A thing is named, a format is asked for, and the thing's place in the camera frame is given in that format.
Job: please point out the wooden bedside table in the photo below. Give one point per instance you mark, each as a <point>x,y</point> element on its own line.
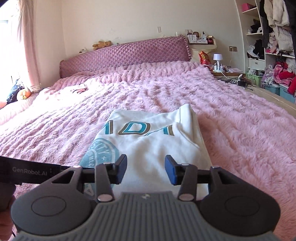
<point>227,74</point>

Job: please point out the pink fluffy bed blanket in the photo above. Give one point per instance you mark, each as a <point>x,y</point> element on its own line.
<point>245,134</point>

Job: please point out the person's left hand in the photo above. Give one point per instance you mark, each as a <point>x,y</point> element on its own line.
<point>7,199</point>

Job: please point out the purple quilted headboard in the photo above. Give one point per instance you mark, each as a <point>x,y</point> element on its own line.
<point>157,50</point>

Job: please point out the desk calendar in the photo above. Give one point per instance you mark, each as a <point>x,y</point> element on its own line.
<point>192,39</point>

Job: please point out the white Nevada sweatshirt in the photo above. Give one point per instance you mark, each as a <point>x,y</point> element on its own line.
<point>146,138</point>

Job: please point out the teal storage bin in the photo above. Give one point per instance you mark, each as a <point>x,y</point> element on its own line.
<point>280,90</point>

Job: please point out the navy floral cushion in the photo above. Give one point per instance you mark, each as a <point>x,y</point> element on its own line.
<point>12,97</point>

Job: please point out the orange plush toy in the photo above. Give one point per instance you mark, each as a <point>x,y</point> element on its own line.
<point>23,94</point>

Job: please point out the small item on blanket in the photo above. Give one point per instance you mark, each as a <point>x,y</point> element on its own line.
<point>80,88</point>

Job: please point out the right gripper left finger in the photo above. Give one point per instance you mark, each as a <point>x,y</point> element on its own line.
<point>108,174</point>

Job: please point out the pink curtain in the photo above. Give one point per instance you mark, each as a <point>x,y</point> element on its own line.
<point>26,35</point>

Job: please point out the brown teddy bear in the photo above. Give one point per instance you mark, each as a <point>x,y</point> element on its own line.
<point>101,44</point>

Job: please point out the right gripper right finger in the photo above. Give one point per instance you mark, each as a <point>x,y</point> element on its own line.
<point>183,175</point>

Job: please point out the red snack bag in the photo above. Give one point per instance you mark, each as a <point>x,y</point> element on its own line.
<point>204,58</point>

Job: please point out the pile of clothes in wardrobe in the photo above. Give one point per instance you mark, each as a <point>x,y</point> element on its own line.
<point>276,45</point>

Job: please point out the white table lamp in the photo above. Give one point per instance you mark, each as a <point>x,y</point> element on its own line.
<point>218,68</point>

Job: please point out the white wardrobe shelving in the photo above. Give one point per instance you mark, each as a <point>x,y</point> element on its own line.
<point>247,12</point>

